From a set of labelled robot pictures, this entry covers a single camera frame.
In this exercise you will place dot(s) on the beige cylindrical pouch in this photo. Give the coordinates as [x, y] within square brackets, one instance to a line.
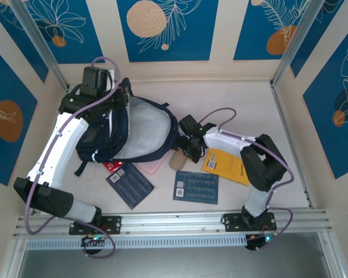
[177, 162]

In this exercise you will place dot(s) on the pink pencil case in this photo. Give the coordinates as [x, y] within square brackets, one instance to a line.
[153, 167]

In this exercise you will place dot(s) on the navy blue backpack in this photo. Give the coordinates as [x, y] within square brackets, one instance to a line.
[145, 127]

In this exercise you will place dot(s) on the yellow book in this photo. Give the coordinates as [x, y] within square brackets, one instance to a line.
[223, 165]

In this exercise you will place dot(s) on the blue booklet two QR codes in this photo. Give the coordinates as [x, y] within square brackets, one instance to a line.
[197, 188]

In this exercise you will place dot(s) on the blue booklet one QR code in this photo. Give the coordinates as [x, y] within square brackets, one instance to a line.
[133, 188]

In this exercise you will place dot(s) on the red book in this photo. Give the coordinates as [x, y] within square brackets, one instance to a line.
[111, 166]

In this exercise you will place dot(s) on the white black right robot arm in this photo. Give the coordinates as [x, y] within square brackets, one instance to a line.
[229, 142]

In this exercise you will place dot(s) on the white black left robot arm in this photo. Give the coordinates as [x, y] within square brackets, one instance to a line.
[61, 144]

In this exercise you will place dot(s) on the aluminium frame post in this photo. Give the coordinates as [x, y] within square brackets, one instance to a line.
[297, 43]
[41, 43]

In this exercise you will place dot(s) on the aluminium mounting rail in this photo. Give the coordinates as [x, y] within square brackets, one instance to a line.
[174, 223]

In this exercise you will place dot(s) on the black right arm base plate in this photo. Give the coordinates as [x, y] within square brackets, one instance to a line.
[232, 223]

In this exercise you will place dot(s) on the aluminium side rail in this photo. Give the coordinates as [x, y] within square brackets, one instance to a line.
[277, 101]

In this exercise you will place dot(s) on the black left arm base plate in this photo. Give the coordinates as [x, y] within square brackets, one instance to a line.
[113, 224]

